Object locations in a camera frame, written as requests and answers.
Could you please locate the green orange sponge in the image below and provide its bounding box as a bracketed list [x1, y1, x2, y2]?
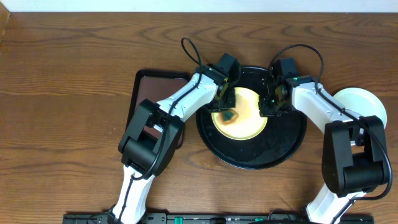
[220, 109, 239, 124]

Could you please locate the yellow plate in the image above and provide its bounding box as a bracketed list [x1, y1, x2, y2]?
[211, 87, 267, 141]

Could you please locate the light green plate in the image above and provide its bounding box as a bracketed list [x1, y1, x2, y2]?
[333, 87, 387, 128]

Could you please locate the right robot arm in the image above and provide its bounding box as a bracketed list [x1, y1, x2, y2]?
[259, 75, 393, 223]

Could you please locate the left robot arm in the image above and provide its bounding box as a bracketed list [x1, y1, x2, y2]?
[110, 63, 241, 223]

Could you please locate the rectangular black brown tray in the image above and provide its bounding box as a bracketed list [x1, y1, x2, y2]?
[124, 68, 192, 149]

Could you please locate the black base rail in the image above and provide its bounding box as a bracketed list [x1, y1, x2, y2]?
[62, 212, 376, 224]

